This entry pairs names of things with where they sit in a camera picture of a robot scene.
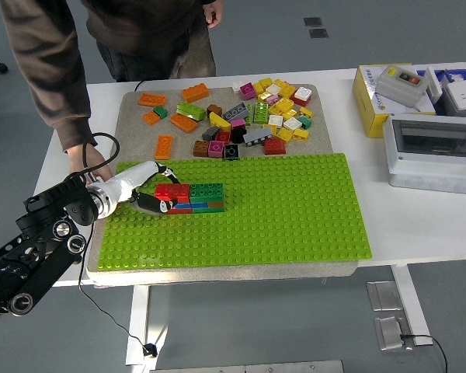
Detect person's left hand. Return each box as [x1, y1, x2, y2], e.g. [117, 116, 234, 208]
[203, 0, 224, 30]

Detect person's right hand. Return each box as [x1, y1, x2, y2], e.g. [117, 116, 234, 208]
[68, 144, 113, 184]

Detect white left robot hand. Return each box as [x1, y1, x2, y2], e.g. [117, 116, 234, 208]
[107, 160, 183, 217]

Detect red eight-stud brick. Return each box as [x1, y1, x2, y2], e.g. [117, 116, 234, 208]
[154, 183, 191, 204]

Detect dark green eight-stud brick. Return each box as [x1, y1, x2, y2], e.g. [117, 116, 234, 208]
[189, 182, 224, 204]

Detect orange long brick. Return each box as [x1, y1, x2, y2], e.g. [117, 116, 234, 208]
[137, 92, 168, 108]
[155, 134, 174, 161]
[169, 112, 199, 134]
[181, 83, 210, 103]

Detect lime green long brick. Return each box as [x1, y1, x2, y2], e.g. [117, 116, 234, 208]
[176, 101, 207, 121]

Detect yellow curved brick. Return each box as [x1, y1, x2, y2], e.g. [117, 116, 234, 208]
[208, 111, 233, 132]

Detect grey long brick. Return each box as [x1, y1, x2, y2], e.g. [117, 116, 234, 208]
[242, 126, 273, 147]
[221, 101, 252, 121]

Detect lime green eight-stud brick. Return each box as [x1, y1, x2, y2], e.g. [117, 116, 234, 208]
[253, 100, 270, 125]

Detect red brick white top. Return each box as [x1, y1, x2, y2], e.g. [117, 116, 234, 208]
[290, 85, 312, 107]

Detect red sloped brick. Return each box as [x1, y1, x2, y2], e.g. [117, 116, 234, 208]
[263, 137, 287, 155]

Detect person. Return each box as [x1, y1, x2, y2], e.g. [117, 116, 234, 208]
[0, 0, 225, 153]

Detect white table leg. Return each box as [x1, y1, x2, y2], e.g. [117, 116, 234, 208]
[390, 263, 434, 347]
[124, 285, 168, 366]

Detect lime green studded baseplate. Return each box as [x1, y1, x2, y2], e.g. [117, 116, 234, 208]
[96, 152, 373, 270]

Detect grey-brown mat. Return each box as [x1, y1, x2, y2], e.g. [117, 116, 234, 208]
[85, 83, 359, 288]

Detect yellow cardboard box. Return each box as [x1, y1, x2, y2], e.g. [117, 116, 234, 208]
[352, 64, 438, 139]

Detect long metal floor plate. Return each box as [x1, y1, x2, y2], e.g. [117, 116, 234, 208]
[149, 360, 345, 373]

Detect blue plastic bin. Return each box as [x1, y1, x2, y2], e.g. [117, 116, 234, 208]
[415, 68, 466, 85]

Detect white electrical distribution box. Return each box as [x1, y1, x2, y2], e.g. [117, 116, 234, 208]
[382, 112, 466, 195]

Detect thin black cable with plug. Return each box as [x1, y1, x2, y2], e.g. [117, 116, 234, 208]
[77, 221, 158, 357]

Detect grey push-button switch box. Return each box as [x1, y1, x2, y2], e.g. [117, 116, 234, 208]
[374, 64, 429, 110]

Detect white switch plate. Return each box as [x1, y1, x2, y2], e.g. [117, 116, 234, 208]
[425, 66, 444, 104]

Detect black floor cable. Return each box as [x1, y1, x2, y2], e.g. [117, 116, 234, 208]
[398, 333, 450, 373]

